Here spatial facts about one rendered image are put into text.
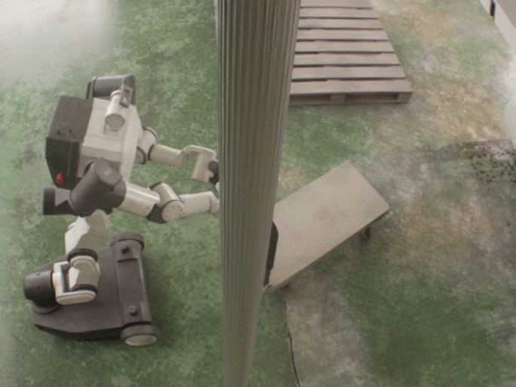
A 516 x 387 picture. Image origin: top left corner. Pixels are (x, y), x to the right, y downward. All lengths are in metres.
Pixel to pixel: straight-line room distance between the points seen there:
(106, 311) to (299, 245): 1.04
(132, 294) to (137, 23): 2.38
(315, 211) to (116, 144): 1.48
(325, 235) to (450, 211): 0.94
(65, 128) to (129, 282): 1.21
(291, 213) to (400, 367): 1.03
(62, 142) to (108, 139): 0.15
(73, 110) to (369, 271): 1.90
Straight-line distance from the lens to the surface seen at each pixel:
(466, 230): 3.34
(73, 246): 2.26
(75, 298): 2.60
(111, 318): 2.67
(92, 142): 1.66
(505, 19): 1.80
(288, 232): 2.80
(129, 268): 2.73
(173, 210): 1.71
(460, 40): 4.69
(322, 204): 2.91
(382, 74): 3.82
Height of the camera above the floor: 2.62
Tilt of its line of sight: 57 degrees down
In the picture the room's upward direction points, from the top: 3 degrees clockwise
